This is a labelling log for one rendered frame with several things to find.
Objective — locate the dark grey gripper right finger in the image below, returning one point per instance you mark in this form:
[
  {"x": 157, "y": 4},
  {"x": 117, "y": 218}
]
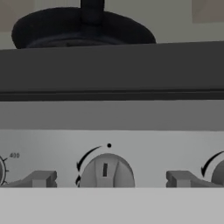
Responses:
[{"x": 182, "y": 178}]

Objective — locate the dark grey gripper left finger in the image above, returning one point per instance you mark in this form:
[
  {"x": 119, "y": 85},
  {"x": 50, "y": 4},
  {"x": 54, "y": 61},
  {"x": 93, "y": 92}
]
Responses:
[{"x": 39, "y": 178}]

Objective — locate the black frying pan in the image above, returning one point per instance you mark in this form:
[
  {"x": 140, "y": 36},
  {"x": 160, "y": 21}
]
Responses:
[{"x": 84, "y": 29}]

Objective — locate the grey stove knob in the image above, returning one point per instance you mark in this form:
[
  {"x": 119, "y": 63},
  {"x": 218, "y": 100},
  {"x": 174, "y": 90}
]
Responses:
[
  {"x": 2, "y": 172},
  {"x": 218, "y": 175},
  {"x": 106, "y": 171}
]

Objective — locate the grey stove with black hob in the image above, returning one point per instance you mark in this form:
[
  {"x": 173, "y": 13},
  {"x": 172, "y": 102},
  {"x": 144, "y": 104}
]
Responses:
[{"x": 116, "y": 116}]

